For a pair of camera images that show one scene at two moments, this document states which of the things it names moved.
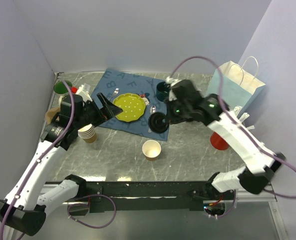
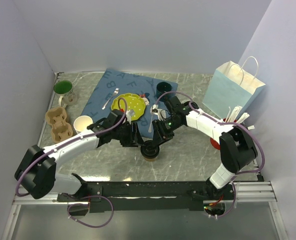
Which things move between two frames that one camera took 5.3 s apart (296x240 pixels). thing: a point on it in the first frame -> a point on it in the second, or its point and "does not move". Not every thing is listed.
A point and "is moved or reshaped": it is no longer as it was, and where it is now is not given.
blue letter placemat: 113,83 does not move
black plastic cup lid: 158,122 is moved or reshaped
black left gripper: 108,111 -> 134,139
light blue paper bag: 241,89 does not move
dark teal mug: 162,90 does not move
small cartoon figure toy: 145,96 does not move
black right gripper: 172,119 -> 159,134
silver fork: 115,93 does not move
